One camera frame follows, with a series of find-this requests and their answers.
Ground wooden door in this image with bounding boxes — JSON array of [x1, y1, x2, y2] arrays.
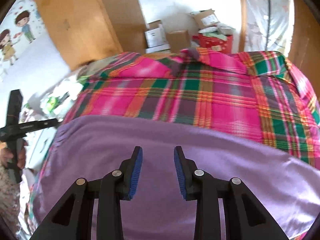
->
[[289, 0, 319, 90]]

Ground red patterned gift box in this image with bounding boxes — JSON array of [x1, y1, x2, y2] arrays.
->
[[192, 34, 233, 54]]

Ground pink green plaid bedsheet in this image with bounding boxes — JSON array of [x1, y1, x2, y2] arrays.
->
[[29, 48, 319, 239]]

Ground wooden wardrobe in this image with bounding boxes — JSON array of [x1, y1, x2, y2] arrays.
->
[[35, 0, 146, 70]]

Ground purple fleece pants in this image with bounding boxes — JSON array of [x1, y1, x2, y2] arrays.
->
[[32, 115, 320, 240]]

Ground floral sleeve left forearm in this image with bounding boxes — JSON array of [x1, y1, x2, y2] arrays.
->
[[0, 165, 20, 234]]

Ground person left hand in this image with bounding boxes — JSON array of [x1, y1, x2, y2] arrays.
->
[[0, 140, 28, 169]]

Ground green wet wipes pack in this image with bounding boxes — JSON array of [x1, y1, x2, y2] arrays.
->
[[44, 96, 61, 113]]

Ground brown cardboard box with label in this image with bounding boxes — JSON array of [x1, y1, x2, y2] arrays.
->
[[190, 9, 219, 29]]

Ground plain brown cardboard box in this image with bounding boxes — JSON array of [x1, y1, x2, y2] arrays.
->
[[166, 30, 191, 53]]

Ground children cartoon wall sticker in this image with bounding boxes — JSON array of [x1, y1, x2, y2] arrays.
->
[[1, 10, 36, 66]]

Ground white open cardboard box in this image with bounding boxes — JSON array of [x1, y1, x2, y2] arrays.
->
[[145, 20, 167, 48]]

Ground black vertical pole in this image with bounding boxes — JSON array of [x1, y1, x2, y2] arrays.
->
[[265, 0, 271, 51]]

